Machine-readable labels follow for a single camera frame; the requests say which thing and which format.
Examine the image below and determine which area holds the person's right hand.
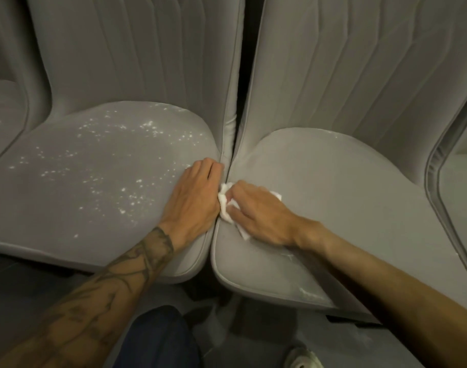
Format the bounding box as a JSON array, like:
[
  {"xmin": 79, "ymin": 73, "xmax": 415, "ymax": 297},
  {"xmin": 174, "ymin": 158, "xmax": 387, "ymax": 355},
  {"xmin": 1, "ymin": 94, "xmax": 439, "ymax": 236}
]
[{"xmin": 225, "ymin": 179, "xmax": 322, "ymax": 249}]

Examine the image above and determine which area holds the person's left hand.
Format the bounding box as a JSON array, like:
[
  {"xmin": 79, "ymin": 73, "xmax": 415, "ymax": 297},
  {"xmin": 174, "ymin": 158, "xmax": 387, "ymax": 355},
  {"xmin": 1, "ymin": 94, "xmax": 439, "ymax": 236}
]
[{"xmin": 158, "ymin": 156, "xmax": 225, "ymax": 251}]

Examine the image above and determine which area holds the white cleaning cloth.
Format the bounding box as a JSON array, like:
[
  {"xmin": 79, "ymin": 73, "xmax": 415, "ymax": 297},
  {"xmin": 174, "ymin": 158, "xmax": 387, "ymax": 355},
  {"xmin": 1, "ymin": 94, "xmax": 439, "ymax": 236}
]
[{"xmin": 217, "ymin": 182, "xmax": 283, "ymax": 241}]

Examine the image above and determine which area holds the grey padded chair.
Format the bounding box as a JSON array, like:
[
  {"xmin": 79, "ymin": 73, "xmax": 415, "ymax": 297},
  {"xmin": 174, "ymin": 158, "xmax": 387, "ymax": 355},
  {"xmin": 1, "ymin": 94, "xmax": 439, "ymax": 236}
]
[
  {"xmin": 424, "ymin": 84, "xmax": 467, "ymax": 292},
  {"xmin": 0, "ymin": 0, "xmax": 246, "ymax": 286},
  {"xmin": 210, "ymin": 0, "xmax": 467, "ymax": 323},
  {"xmin": 0, "ymin": 0, "xmax": 52, "ymax": 167}
]

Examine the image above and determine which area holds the person's right forearm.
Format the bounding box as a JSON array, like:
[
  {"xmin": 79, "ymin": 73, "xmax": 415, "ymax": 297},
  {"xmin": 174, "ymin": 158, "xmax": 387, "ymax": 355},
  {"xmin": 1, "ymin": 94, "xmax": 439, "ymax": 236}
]
[{"xmin": 298, "ymin": 222, "xmax": 467, "ymax": 368}]

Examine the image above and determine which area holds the person's left forearm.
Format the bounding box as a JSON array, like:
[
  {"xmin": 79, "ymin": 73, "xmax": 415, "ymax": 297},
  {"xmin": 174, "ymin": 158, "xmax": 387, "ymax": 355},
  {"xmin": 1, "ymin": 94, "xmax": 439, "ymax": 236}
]
[{"xmin": 0, "ymin": 225, "xmax": 177, "ymax": 368}]

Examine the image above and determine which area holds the cream right clog shoe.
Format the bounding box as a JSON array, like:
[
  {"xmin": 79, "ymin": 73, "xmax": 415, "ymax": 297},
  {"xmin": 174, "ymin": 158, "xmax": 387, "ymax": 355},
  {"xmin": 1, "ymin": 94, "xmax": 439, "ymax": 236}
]
[{"xmin": 283, "ymin": 347, "xmax": 325, "ymax": 368}]

